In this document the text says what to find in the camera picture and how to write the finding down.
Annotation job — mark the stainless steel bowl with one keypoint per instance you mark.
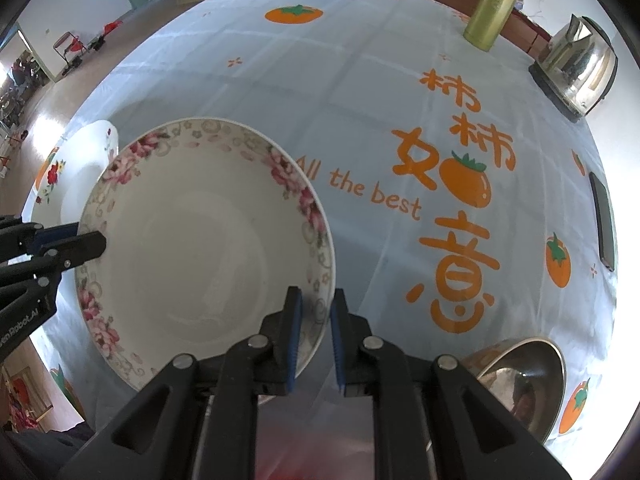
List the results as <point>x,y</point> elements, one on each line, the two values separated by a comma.
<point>520,385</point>

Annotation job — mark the white plate with red flower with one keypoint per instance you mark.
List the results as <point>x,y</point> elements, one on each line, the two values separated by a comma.
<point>80,175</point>

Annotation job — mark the pink floral rimmed deep plate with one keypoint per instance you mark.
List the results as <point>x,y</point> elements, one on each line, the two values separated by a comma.
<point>200,240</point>

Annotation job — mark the black smartphone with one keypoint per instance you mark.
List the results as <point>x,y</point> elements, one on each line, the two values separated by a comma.
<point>602,220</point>

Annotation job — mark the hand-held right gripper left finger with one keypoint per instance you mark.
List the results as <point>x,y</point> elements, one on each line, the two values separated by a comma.
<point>296,332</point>

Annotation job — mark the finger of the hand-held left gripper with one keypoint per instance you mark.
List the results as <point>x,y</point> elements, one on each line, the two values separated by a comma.
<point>57,234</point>
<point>80,250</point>

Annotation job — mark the folding chair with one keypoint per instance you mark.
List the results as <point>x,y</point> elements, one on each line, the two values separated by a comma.
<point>65,46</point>

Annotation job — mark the stainless steel electric kettle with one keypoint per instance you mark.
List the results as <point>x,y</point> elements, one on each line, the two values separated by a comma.
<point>575,65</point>

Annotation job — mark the persimmon printed tablecloth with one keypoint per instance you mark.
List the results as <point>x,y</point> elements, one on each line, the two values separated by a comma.
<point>350,110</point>

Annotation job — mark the gold green tumbler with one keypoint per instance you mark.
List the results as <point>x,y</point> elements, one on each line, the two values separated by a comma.
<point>492,10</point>

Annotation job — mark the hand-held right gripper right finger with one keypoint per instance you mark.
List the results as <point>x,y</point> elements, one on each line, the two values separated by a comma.
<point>337,342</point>

